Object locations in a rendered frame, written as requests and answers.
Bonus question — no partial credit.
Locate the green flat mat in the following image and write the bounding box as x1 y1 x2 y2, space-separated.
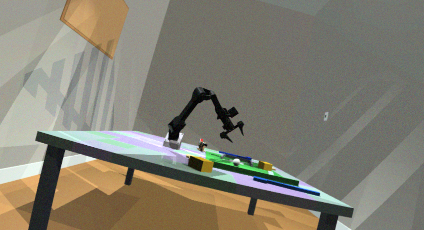
205 151 283 177

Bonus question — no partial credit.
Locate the white golf ball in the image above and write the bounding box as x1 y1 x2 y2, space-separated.
233 159 240 166

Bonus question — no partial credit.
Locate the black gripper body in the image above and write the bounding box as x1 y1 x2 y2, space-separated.
220 120 244 139

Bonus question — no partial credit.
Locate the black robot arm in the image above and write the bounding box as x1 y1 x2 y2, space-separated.
168 87 239 141

